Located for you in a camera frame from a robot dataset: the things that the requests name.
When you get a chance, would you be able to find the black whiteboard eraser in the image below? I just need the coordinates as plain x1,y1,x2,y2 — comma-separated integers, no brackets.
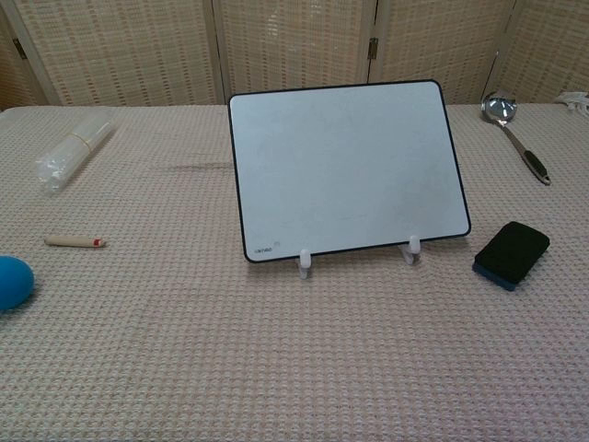
471,220,552,293

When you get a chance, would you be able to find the white plastic board stand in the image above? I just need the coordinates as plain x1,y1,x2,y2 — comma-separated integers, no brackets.
294,235,423,280

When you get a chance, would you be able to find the beige woven tablecloth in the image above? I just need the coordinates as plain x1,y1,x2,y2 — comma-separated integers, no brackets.
0,101,589,442

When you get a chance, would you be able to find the woven folding screen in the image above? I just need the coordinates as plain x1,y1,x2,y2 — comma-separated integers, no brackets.
0,0,589,111

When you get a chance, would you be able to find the beige marker pen red band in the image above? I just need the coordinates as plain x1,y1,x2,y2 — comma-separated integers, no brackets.
44,235,108,250

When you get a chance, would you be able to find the roll of clear plastic bags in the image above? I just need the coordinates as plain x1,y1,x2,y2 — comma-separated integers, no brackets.
36,107,115,194

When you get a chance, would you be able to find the blue ball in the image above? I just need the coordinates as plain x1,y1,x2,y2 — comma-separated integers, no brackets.
0,254,36,315

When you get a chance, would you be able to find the white board with black frame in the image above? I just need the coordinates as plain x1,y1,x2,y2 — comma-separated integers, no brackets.
227,79,473,265

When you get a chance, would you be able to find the stainless steel ladle black handle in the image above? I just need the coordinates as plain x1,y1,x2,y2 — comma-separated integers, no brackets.
480,91,553,186

